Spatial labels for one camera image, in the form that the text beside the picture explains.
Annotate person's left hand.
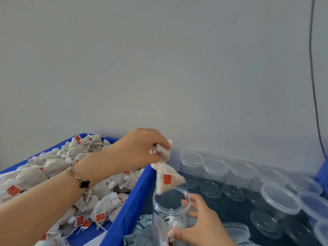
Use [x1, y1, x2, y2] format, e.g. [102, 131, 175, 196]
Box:
[105, 127, 172, 173]

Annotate person's right hand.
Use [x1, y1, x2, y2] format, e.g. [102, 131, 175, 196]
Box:
[168, 193, 236, 246]

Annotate stack of clear lids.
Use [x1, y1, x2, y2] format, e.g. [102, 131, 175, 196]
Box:
[223, 222, 252, 244]

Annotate clear plastic jar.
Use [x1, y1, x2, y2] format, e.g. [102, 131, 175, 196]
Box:
[152, 186, 191, 246]

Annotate white mesh tea bag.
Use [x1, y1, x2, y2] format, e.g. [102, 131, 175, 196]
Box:
[150, 142, 187, 195]

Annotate pile of green desiccant packets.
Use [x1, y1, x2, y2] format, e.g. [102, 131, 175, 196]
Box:
[123, 214, 154, 246]

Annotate group of lidded jars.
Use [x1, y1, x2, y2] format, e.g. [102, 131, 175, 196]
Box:
[179, 150, 328, 246]

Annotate pile of tea bags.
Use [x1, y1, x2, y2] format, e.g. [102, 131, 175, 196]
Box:
[0, 133, 147, 246]

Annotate blue slatted crate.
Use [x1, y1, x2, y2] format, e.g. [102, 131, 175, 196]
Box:
[315, 159, 328, 195]

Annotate person's left forearm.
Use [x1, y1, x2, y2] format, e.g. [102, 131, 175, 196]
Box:
[0, 153, 116, 246]

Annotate blue plastic tray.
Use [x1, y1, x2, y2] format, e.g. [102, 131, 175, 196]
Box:
[0, 133, 157, 246]

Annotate thin beaded bracelet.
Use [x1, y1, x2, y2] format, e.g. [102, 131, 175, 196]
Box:
[67, 161, 92, 190]

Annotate black cable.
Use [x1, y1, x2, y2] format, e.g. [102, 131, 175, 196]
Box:
[309, 0, 328, 158]

